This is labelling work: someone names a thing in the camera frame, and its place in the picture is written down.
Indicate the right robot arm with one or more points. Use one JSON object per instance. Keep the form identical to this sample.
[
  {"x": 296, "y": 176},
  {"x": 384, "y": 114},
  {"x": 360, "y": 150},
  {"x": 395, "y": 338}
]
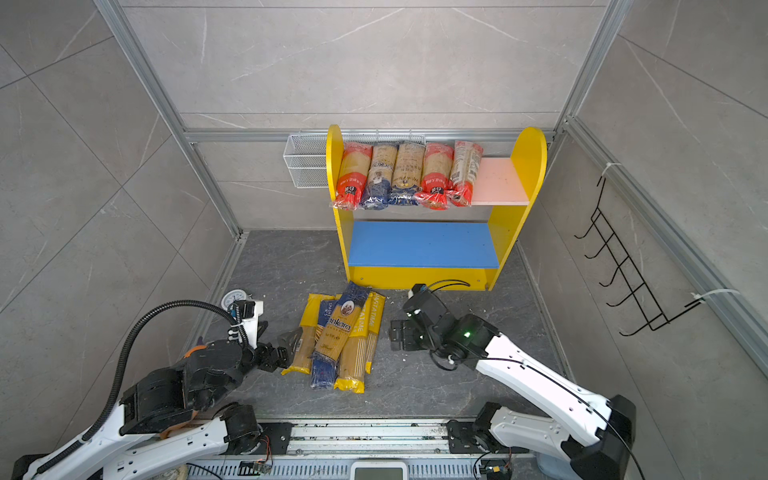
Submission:
[{"x": 591, "y": 435}]

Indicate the blue Ankara bag label down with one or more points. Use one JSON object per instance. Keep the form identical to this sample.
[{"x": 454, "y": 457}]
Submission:
[{"x": 378, "y": 187}]

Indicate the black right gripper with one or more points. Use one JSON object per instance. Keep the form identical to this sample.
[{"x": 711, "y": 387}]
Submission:
[{"x": 409, "y": 342}]

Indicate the pink upper shelf board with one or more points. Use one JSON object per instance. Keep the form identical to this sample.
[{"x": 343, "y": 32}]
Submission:
[{"x": 498, "y": 184}]

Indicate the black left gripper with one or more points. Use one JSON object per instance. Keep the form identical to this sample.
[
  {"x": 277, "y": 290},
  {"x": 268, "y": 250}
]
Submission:
[{"x": 272, "y": 362}]

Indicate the white wire basket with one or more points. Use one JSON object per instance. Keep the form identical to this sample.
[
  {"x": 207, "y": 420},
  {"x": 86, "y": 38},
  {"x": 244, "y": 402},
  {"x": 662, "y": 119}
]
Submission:
[{"x": 305, "y": 152}]

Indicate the yellow shelf unit frame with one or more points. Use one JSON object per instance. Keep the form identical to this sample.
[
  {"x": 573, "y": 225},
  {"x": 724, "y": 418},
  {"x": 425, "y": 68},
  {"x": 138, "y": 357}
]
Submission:
[{"x": 505, "y": 223}]

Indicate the orange monster toy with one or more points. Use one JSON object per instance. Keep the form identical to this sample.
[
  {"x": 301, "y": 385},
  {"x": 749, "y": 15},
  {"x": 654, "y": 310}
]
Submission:
[{"x": 194, "y": 349}]

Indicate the yellow Pastatime spaghetti bag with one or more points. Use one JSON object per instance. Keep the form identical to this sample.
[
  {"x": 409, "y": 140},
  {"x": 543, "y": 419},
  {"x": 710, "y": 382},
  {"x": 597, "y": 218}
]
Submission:
[{"x": 358, "y": 353}]

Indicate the blue Ankara spaghetti bag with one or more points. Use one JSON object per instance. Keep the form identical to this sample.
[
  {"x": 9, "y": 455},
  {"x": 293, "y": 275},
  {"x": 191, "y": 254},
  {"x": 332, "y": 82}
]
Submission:
[{"x": 347, "y": 319}]

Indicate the blue grey cloth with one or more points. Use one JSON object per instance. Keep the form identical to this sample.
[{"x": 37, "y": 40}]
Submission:
[{"x": 553, "y": 467}]

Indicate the dark blue spaghetti No5 bag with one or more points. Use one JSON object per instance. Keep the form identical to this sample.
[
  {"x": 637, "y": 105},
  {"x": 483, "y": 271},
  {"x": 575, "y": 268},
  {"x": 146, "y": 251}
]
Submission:
[{"x": 323, "y": 371}]

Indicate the round white gauge clock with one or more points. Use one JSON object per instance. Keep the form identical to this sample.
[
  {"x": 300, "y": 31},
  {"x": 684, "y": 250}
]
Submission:
[{"x": 232, "y": 296}]

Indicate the blue-end Chinese spaghetti bag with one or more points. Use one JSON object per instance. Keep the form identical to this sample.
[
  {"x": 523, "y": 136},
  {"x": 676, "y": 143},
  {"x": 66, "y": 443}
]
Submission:
[{"x": 407, "y": 174}]

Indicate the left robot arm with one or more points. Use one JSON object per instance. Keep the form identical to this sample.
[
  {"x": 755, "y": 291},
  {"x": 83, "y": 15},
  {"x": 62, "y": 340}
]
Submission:
[{"x": 169, "y": 418}]

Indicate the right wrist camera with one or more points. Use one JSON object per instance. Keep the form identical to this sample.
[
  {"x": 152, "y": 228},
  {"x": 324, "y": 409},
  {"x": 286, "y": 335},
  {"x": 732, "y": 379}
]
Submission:
[{"x": 416, "y": 290}]

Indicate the red clear spaghetti bag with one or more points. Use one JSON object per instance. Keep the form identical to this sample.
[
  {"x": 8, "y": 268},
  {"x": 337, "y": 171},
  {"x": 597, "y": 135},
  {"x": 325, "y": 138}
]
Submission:
[{"x": 355, "y": 165}]

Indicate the red white-label spaghetti bag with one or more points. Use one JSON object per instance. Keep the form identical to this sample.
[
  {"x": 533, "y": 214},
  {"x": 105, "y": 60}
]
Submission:
[{"x": 463, "y": 175}]

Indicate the white digital display device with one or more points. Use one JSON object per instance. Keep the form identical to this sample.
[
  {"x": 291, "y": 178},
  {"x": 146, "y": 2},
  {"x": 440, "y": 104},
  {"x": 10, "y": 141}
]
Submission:
[{"x": 379, "y": 469}]

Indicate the black wall hook rack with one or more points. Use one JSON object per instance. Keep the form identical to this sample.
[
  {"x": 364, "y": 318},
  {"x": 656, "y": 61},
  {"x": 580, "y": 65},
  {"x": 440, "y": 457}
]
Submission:
[{"x": 627, "y": 273}]

